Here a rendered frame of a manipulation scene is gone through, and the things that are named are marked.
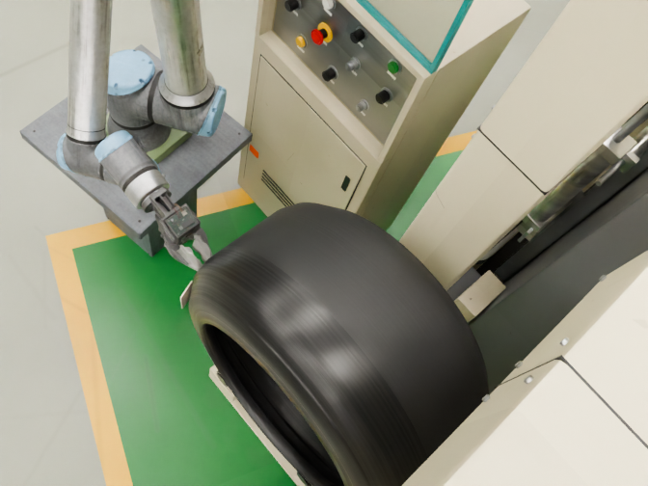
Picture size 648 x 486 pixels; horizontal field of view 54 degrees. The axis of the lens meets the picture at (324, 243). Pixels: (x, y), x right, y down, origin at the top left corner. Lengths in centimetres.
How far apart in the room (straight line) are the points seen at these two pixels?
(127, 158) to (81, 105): 18
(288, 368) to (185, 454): 144
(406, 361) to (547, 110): 40
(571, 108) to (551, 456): 40
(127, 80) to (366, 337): 113
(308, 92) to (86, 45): 65
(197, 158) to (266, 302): 114
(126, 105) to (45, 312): 96
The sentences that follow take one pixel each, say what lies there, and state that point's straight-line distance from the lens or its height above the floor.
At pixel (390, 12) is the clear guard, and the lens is 150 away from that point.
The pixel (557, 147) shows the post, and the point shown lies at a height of 173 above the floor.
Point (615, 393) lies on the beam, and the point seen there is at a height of 178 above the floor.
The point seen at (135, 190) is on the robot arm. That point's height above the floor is 109.
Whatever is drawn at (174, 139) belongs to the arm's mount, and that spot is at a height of 63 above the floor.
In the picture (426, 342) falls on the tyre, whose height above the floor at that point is 146.
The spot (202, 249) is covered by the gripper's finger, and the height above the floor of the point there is 103.
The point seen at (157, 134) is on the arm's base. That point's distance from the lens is 199.
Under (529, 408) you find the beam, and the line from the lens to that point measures 64.
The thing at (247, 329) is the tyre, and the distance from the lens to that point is 97.
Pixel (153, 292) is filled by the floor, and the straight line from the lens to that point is 248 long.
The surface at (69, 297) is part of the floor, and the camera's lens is 252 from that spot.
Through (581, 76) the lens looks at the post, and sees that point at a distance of 78.
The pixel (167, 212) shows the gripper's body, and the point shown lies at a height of 107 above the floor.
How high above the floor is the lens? 234
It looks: 64 degrees down
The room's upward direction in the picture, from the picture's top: 24 degrees clockwise
